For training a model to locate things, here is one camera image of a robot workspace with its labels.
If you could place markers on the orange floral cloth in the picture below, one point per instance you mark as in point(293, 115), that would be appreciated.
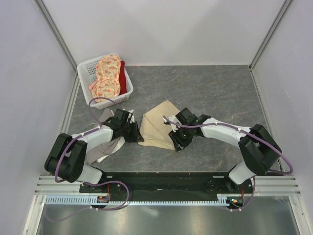
point(107, 73)

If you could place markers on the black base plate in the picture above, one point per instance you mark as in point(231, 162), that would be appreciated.
point(207, 182)

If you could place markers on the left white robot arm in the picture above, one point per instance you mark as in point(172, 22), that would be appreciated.
point(66, 160)

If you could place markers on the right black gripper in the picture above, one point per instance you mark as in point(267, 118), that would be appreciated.
point(179, 146)

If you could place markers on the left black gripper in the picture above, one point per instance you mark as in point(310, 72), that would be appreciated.
point(136, 136)

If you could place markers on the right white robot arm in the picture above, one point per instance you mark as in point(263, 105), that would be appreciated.
point(258, 149)

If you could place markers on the grey cloth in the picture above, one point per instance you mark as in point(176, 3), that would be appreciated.
point(102, 151)

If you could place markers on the red cloth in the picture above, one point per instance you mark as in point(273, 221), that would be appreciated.
point(122, 79)

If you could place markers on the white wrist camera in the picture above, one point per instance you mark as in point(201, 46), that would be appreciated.
point(173, 122)
point(130, 117)

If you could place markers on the slotted cable duct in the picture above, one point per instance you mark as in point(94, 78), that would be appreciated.
point(97, 201)

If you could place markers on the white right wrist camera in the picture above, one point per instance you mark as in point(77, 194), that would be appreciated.
point(173, 122)

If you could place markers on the beige cloth napkin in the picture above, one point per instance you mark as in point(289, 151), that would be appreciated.
point(153, 129)

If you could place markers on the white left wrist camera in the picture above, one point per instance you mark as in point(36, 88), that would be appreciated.
point(130, 117)

